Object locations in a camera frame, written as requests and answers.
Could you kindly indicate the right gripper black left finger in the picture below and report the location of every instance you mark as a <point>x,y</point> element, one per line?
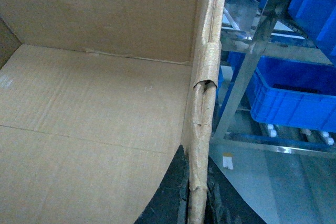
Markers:
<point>170,201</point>

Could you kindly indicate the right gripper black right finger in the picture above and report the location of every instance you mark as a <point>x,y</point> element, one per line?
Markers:
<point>224,204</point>

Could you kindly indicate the brown cardboard box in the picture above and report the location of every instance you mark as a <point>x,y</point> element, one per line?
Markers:
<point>97,96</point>

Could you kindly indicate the blue plastic crate lower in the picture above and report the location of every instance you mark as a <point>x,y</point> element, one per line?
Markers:
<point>293,93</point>

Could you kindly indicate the blue plastic crate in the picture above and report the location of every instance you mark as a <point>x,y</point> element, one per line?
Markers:
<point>293,93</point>
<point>317,19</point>

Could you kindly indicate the blue plastic crate upper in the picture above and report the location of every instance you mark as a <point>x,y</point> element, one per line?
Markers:
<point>317,19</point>

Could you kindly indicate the metal shelf frame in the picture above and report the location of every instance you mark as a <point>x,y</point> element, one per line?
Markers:
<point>271,13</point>

